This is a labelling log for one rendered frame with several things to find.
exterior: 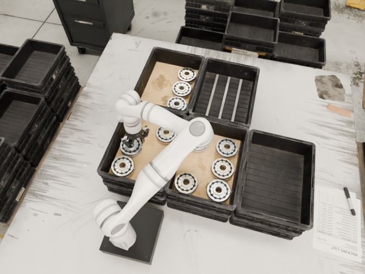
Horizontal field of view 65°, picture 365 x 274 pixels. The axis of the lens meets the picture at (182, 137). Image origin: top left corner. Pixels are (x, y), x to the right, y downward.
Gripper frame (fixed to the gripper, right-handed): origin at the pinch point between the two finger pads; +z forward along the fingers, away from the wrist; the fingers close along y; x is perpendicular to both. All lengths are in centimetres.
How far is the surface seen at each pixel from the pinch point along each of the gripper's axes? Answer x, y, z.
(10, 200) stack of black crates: 37, -80, 60
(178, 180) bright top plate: -26.9, 7.1, -0.7
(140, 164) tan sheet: -10.1, -3.6, 2.4
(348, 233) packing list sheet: -83, 65, 16
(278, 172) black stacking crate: -45, 50, 3
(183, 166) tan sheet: -20.8, 13.3, 2.5
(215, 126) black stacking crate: -13.3, 35.7, -4.6
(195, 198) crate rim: -39.5, 7.9, -7.5
